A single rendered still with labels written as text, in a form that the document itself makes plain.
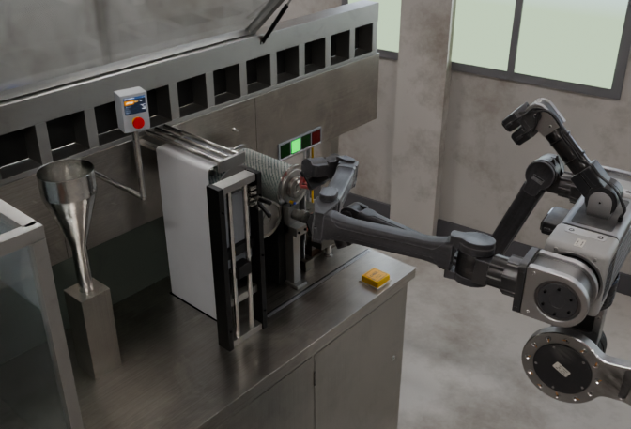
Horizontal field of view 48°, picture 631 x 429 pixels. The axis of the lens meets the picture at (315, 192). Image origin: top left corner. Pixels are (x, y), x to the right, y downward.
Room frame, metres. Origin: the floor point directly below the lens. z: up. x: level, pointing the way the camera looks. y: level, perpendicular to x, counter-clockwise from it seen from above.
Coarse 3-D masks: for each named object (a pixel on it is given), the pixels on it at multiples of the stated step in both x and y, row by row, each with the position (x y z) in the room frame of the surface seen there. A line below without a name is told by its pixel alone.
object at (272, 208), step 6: (264, 198) 2.03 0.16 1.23; (264, 204) 1.99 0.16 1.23; (276, 204) 2.03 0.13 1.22; (270, 210) 2.01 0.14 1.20; (276, 210) 2.03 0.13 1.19; (264, 216) 1.99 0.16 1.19; (276, 216) 2.03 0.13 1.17; (264, 222) 1.98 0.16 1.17; (270, 222) 2.01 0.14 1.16; (276, 222) 2.03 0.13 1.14; (264, 228) 1.99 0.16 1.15; (270, 228) 2.01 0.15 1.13; (276, 228) 2.02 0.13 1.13; (264, 234) 1.99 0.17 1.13; (270, 234) 2.00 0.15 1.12
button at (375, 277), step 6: (372, 270) 2.08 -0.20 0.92; (378, 270) 2.08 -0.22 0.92; (366, 276) 2.05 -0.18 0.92; (372, 276) 2.05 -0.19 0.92; (378, 276) 2.05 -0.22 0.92; (384, 276) 2.05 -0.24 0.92; (366, 282) 2.04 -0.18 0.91; (372, 282) 2.02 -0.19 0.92; (378, 282) 2.01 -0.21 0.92; (384, 282) 2.04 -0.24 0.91
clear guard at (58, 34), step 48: (0, 0) 1.47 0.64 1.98; (48, 0) 1.58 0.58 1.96; (96, 0) 1.69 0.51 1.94; (144, 0) 1.83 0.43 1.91; (192, 0) 2.00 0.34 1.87; (240, 0) 2.20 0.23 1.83; (0, 48) 1.61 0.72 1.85; (48, 48) 1.73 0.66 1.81; (96, 48) 1.88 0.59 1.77; (144, 48) 2.06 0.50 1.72; (0, 96) 1.78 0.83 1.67
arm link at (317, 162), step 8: (304, 160) 1.92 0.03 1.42; (312, 160) 1.91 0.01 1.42; (320, 160) 1.92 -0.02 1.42; (336, 160) 1.93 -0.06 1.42; (344, 160) 1.90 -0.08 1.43; (352, 160) 1.91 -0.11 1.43; (304, 168) 1.92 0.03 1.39; (312, 168) 1.89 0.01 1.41; (320, 168) 1.89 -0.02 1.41; (328, 168) 1.90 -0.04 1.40; (312, 176) 1.90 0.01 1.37; (320, 176) 1.89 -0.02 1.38; (328, 176) 1.90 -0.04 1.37
